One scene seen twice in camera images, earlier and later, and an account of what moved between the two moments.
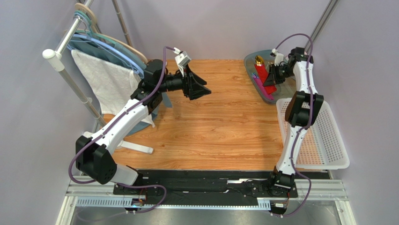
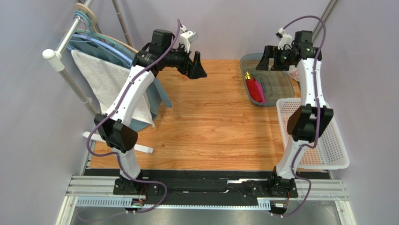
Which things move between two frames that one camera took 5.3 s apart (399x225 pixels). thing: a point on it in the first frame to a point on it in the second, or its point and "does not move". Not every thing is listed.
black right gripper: x=276 y=74 to x=278 y=59
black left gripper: x=191 y=89 to x=192 y=70
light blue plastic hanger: x=88 y=38 does not move
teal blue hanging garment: x=106 y=50 does not move
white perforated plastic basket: x=323 y=147 does not move
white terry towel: x=112 y=85 does not move
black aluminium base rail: x=242 y=190 does not move
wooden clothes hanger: x=91 y=17 does not move
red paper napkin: x=263 y=74 to x=253 y=90
